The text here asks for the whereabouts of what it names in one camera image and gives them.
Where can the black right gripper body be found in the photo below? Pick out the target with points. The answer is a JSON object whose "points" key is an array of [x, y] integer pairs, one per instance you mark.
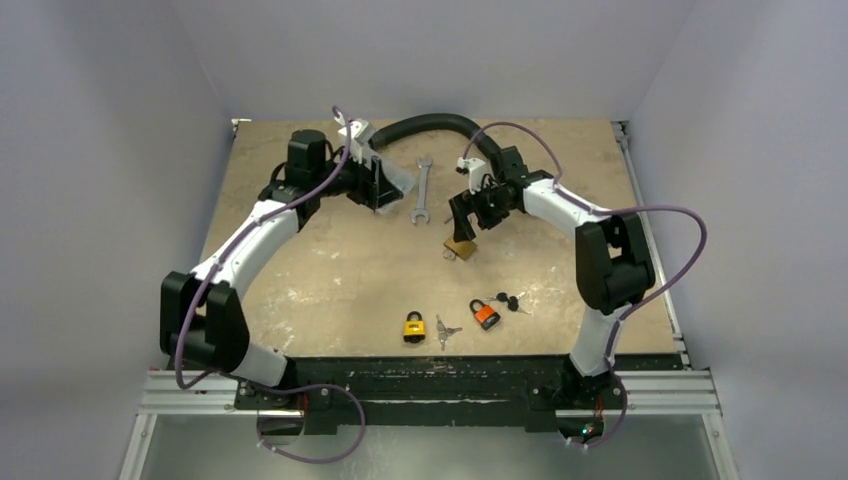
{"points": [[477, 203]]}

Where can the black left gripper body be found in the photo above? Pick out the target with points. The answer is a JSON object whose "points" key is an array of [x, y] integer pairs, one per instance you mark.
{"points": [[360, 190]]}

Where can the brass padlock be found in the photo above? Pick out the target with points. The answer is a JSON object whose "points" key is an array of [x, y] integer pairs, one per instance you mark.
{"points": [[462, 250]]}

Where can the black-headed keys of orange padlock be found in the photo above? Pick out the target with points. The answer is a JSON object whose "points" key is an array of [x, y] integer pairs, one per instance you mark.
{"points": [[512, 302]]}

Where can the orange black padlock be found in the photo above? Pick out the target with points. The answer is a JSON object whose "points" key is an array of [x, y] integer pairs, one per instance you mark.
{"points": [[484, 314]]}

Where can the silver keys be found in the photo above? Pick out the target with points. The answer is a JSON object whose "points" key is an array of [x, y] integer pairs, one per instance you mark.
{"points": [[444, 332]]}

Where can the yellow padlock black shackle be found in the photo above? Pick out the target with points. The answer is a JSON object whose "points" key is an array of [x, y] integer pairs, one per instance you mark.
{"points": [[414, 328]]}

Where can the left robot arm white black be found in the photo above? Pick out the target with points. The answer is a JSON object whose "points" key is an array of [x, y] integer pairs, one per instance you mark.
{"points": [[201, 317]]}

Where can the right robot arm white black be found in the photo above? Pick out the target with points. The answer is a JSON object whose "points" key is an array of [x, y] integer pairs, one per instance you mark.
{"points": [[613, 265]]}

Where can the clear plastic compartment box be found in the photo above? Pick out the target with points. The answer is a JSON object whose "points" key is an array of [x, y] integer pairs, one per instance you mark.
{"points": [[401, 183]]}

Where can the silver open-end wrench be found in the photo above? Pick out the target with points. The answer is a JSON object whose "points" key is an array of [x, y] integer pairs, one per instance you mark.
{"points": [[420, 212]]}

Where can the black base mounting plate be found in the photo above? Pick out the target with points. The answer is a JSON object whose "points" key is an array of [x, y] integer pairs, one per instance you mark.
{"points": [[454, 391]]}

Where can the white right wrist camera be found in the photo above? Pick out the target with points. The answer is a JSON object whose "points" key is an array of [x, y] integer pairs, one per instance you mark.
{"points": [[475, 170]]}

